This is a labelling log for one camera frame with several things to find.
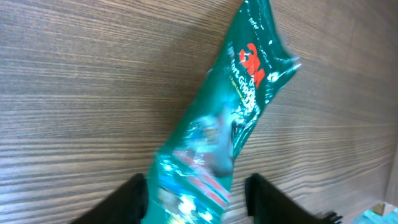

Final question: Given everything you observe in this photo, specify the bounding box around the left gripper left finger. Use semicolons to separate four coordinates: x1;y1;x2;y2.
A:
72;173;149;224

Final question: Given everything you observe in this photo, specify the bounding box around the green 3M glove packet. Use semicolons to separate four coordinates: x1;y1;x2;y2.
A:
143;0;299;224

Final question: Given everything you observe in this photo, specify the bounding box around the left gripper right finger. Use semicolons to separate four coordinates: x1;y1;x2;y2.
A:
244;173;343;224

